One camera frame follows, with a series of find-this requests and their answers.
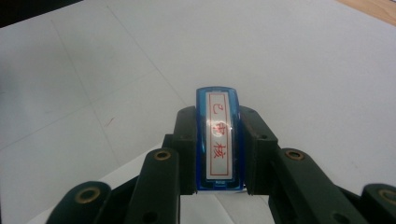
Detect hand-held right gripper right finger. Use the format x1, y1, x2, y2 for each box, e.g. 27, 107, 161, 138
239, 105, 279, 196

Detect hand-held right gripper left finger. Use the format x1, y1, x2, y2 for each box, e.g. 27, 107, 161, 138
162, 105, 199, 196

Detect blue stamp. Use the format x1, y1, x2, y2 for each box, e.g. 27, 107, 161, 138
195, 86, 246, 192

